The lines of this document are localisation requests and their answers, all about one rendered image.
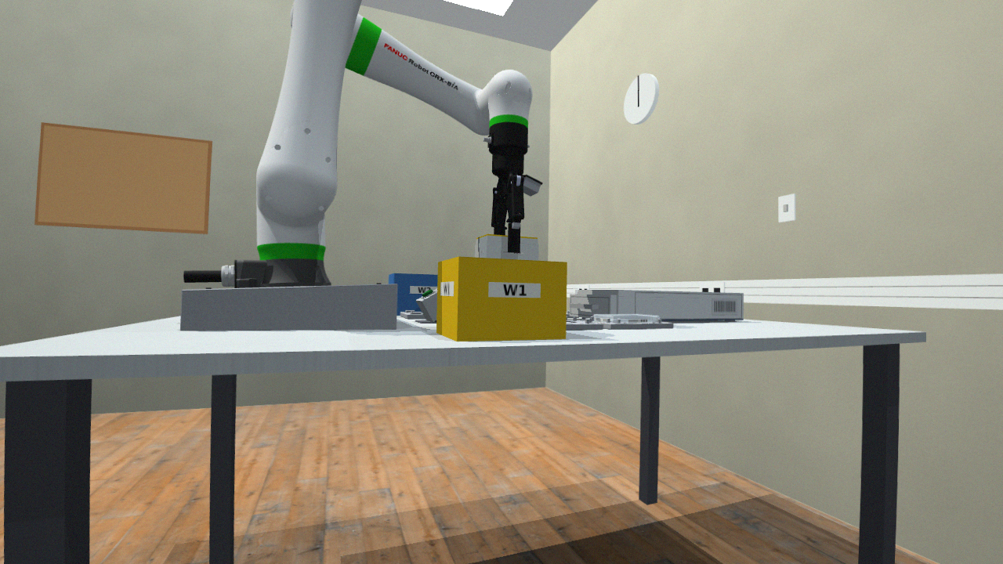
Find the blue bin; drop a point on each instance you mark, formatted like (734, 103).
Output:
(410, 288)

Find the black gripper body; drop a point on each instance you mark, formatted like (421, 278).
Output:
(507, 162)

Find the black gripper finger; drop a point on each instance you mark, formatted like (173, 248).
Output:
(499, 211)
(515, 205)

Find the yellow waste bin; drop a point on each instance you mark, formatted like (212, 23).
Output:
(497, 299)

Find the yellow rack with grid of holes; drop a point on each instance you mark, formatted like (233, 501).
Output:
(496, 247)

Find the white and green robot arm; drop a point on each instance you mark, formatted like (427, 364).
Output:
(298, 168)

